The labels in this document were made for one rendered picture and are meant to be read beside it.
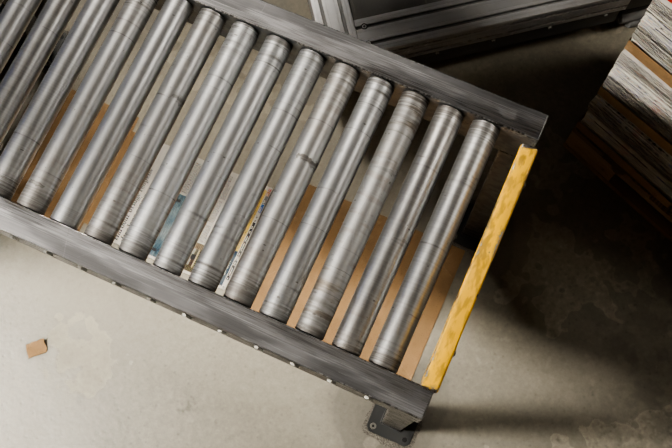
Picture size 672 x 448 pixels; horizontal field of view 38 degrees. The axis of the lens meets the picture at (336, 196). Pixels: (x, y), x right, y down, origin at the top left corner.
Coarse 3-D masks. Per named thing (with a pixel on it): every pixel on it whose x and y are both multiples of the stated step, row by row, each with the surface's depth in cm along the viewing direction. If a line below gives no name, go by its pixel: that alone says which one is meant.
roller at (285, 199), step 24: (336, 72) 167; (336, 96) 166; (312, 120) 165; (336, 120) 166; (312, 144) 163; (288, 168) 163; (312, 168) 164; (288, 192) 161; (264, 216) 161; (288, 216) 161; (264, 240) 159; (240, 264) 159; (264, 264) 159; (240, 288) 157
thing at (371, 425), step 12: (372, 408) 230; (384, 408) 230; (372, 420) 229; (372, 432) 228; (384, 432) 228; (396, 432) 228; (408, 432) 228; (384, 444) 228; (396, 444) 228; (408, 444) 227
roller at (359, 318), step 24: (432, 120) 165; (456, 120) 164; (432, 144) 163; (432, 168) 162; (408, 192) 161; (408, 216) 160; (384, 240) 159; (408, 240) 160; (384, 264) 158; (360, 288) 158; (384, 288) 158; (360, 312) 156; (336, 336) 156; (360, 336) 155
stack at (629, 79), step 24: (648, 24) 174; (648, 48) 180; (624, 72) 193; (648, 72) 186; (600, 96) 211; (624, 96) 201; (648, 96) 193; (600, 120) 220; (624, 120) 211; (648, 120) 201; (576, 144) 238; (624, 144) 219; (648, 144) 210; (600, 168) 238; (648, 168) 219; (624, 192) 240; (648, 192) 227; (648, 216) 238
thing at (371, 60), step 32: (160, 0) 178; (192, 0) 171; (224, 0) 171; (256, 0) 171; (224, 32) 179; (288, 32) 169; (320, 32) 169; (352, 64) 167; (384, 64) 167; (416, 64) 167; (448, 96) 165; (480, 96) 165; (512, 128) 163
